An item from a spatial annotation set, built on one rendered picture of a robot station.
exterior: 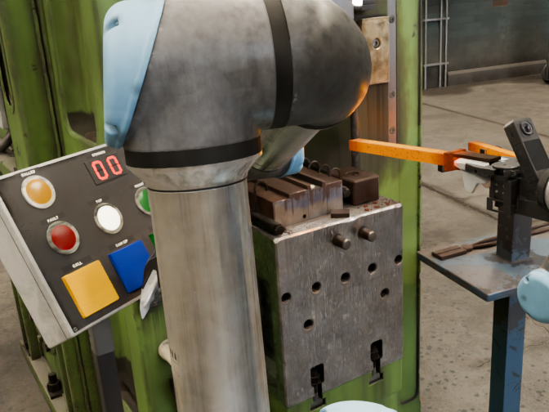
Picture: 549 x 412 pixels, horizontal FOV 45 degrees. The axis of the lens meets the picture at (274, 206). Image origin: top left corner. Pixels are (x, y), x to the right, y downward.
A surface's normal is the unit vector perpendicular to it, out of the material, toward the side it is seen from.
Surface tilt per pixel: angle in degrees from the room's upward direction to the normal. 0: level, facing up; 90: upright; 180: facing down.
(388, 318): 90
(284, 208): 90
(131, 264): 60
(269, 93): 109
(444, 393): 0
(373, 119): 90
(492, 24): 91
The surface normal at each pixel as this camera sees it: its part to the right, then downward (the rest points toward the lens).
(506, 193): -0.85, 0.22
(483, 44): 0.36, 0.29
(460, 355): -0.07, -0.94
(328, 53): 0.55, 0.14
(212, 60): 0.22, 0.10
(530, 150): 0.39, -0.33
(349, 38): 0.77, -0.15
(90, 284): 0.69, -0.36
